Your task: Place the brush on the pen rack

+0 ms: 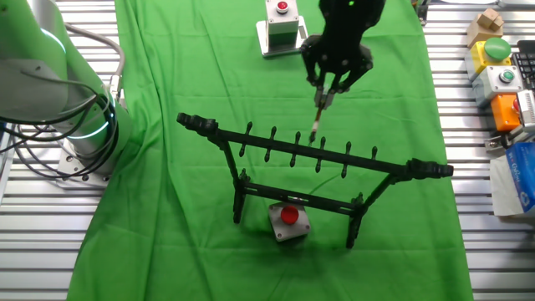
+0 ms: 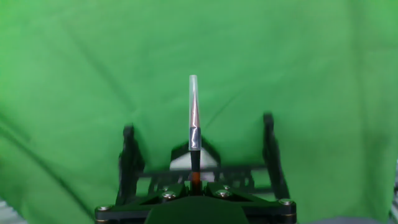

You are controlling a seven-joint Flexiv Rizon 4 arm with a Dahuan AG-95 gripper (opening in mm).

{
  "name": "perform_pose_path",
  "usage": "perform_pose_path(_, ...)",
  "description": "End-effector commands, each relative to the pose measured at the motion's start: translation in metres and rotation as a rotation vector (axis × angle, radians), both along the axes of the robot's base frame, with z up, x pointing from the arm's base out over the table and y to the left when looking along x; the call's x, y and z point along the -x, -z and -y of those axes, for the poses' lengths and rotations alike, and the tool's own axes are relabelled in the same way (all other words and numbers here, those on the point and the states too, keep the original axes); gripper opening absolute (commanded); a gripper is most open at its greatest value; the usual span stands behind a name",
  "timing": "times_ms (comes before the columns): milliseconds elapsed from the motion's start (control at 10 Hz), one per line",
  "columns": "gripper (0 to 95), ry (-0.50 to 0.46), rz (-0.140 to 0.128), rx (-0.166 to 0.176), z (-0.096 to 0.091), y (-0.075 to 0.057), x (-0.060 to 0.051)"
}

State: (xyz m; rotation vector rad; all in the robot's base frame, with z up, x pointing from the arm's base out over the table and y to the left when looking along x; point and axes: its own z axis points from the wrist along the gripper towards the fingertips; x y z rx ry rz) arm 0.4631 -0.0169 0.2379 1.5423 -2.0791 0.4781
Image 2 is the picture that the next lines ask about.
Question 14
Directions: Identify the green cloth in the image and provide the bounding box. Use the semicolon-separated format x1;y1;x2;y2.
0;0;398;224

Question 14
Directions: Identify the red-button box with black base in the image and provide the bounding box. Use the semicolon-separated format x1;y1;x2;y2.
169;140;222;184

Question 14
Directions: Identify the black pen rack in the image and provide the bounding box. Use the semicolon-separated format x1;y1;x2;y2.
116;112;292;206

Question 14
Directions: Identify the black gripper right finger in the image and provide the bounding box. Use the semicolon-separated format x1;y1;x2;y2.
203;182;297;224

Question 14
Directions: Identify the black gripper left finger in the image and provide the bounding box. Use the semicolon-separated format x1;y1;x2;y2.
95;182;192;224

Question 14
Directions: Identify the brown brush with clear cap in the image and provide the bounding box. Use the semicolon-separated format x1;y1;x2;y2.
188;74;202;196

